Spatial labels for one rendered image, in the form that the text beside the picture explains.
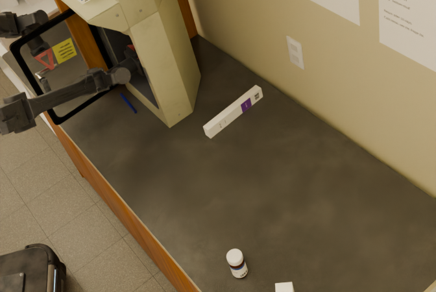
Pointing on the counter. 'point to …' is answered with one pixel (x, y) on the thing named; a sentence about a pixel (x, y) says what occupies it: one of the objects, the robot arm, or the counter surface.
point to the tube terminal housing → (154, 34)
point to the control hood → (104, 18)
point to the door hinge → (107, 45)
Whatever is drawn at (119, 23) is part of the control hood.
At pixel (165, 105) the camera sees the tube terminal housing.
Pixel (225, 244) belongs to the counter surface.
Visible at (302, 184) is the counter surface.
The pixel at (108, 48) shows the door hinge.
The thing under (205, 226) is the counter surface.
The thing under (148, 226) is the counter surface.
